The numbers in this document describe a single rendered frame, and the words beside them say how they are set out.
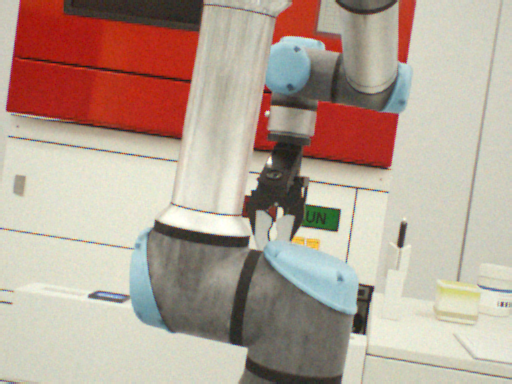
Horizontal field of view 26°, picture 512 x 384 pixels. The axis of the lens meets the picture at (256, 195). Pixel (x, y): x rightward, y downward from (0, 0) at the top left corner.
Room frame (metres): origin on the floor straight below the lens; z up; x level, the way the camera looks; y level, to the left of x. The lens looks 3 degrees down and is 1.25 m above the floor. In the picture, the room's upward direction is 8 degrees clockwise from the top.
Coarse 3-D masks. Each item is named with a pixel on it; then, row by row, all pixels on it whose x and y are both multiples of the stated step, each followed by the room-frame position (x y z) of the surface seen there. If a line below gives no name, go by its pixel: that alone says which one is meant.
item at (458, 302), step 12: (444, 288) 1.98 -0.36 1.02; (456, 288) 1.98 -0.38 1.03; (468, 288) 1.98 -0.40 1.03; (480, 288) 2.00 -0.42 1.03; (444, 300) 1.98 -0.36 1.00; (456, 300) 1.98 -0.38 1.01; (468, 300) 1.98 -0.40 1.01; (444, 312) 1.98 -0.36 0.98; (456, 312) 1.98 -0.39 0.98; (468, 312) 1.98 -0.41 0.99; (468, 324) 1.99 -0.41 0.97
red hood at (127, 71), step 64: (64, 0) 2.29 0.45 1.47; (128, 0) 2.29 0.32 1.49; (192, 0) 2.27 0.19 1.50; (320, 0) 2.23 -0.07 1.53; (64, 64) 2.31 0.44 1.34; (128, 64) 2.28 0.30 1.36; (192, 64) 2.26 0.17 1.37; (128, 128) 2.28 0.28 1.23; (320, 128) 2.23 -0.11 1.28; (384, 128) 2.22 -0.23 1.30
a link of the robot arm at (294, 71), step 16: (272, 48) 1.61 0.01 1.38; (288, 48) 1.61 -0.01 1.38; (304, 48) 1.64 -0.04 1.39; (272, 64) 1.61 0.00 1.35; (288, 64) 1.61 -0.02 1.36; (304, 64) 1.60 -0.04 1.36; (320, 64) 1.62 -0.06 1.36; (272, 80) 1.61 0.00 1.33; (288, 80) 1.60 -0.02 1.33; (304, 80) 1.61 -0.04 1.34; (320, 80) 1.62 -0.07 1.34; (304, 96) 1.64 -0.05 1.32; (320, 96) 1.63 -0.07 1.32
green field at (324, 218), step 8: (312, 208) 2.28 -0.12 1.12; (320, 208) 2.28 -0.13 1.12; (304, 216) 2.28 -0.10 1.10; (312, 216) 2.28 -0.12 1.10; (320, 216) 2.28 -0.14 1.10; (328, 216) 2.28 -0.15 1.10; (336, 216) 2.27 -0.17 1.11; (304, 224) 2.28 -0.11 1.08; (312, 224) 2.28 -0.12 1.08; (320, 224) 2.28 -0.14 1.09; (328, 224) 2.27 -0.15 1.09; (336, 224) 2.27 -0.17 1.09
